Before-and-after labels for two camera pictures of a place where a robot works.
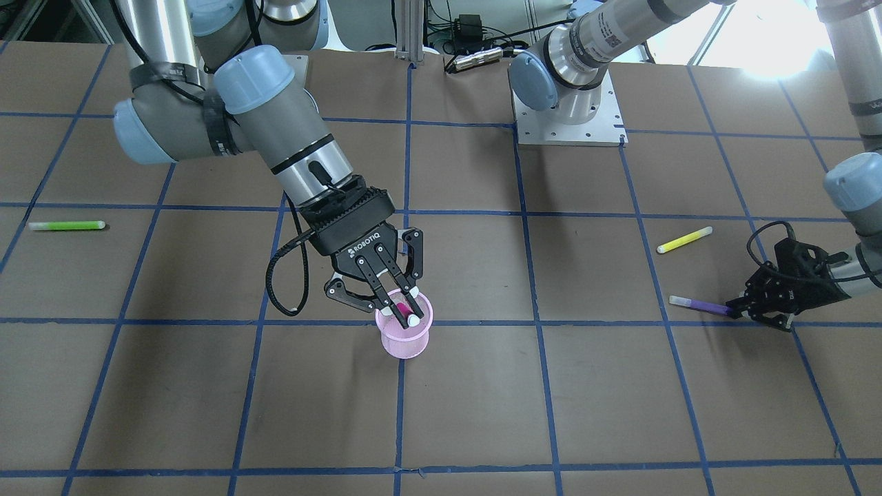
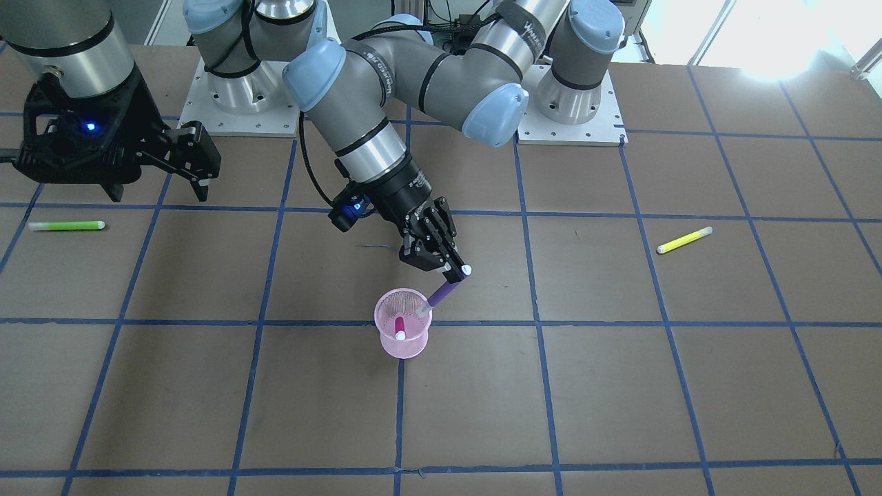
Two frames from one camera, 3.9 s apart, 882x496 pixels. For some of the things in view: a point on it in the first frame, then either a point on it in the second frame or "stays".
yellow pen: [683, 240] stays
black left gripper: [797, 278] -> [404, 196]
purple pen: [703, 305] -> [442, 292]
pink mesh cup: [403, 343] stays
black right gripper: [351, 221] -> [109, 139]
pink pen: [413, 319] -> [400, 329]
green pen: [66, 225] stays
